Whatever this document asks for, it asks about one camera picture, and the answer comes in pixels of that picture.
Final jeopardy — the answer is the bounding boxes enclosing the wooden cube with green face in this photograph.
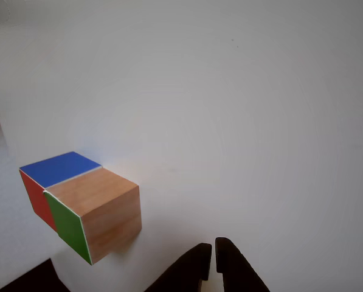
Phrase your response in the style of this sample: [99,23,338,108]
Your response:
[43,166,143,266]

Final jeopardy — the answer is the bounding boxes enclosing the wooden cube red blue faces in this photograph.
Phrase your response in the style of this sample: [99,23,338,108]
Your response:
[19,151,103,234]

